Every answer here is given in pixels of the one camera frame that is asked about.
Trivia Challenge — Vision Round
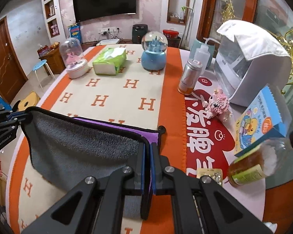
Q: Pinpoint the blue snow globe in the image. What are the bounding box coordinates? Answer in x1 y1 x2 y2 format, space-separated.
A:
141 31 168 71

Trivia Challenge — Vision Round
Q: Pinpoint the green tissue pack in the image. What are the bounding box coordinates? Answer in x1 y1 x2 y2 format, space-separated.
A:
92 47 126 75

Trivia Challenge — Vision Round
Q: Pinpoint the purple and grey towel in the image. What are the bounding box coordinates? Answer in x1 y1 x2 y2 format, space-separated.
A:
21 107 166 220

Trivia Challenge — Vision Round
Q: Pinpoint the pink glass dome music box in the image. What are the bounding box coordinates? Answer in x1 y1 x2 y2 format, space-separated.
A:
59 37 90 79

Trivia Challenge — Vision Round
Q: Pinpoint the blue children's book box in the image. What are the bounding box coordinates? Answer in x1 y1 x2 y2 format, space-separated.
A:
234 84 292 157

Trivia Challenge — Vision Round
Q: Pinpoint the red lidded pot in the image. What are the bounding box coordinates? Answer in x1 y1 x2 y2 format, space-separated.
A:
162 30 181 48

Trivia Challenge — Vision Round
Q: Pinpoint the white wall shelf unit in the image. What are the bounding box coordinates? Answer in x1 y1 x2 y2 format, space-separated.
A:
41 0 66 44

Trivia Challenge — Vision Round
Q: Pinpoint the wooden TV cabinet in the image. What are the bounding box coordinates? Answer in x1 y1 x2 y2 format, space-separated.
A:
38 42 98 76

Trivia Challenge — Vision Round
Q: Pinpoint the teal cup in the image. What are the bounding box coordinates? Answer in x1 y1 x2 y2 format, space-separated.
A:
189 37 219 68

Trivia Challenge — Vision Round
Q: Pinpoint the pink block toy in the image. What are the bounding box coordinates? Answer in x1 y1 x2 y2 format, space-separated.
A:
202 87 232 122

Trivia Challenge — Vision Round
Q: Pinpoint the brown wooden door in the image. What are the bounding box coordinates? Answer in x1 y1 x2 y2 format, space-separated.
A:
0 17 28 103

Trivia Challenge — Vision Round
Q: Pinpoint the silver orange drink can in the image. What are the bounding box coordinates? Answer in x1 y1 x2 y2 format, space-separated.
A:
178 59 203 96

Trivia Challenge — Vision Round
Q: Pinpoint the clear bottle yellow liquid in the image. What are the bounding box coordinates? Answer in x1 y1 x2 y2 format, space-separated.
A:
227 130 293 187

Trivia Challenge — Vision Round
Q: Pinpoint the blue top white stool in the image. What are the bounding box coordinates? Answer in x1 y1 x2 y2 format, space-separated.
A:
32 59 57 90

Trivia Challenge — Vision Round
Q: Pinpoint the white appliance with cloth cover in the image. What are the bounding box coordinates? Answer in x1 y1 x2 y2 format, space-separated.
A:
213 19 293 107

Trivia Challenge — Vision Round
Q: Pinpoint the white pill bottle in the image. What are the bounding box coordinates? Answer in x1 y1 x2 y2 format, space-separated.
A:
263 222 278 233

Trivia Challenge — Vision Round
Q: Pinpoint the white squeeze bottle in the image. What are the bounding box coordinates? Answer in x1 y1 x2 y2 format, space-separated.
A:
194 41 220 75

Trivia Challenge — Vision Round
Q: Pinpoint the foil pill blister pack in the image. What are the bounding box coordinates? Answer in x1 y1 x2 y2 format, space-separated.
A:
196 168 223 186

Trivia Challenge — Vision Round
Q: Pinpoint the yellow plastic stool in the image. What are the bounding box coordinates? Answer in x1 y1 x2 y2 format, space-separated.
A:
13 91 40 112

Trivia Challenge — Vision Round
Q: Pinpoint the orange cream H blanket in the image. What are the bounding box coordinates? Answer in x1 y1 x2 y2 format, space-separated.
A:
6 44 189 233

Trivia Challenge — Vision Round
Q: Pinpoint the small blue stool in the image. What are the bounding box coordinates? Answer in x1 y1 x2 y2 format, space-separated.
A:
0 97 12 110

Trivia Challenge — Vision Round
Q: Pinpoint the black wall television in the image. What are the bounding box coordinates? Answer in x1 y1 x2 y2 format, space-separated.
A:
73 0 136 23

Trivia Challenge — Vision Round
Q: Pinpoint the white pink printed tablecloth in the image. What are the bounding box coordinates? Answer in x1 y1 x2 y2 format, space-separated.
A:
121 71 265 233

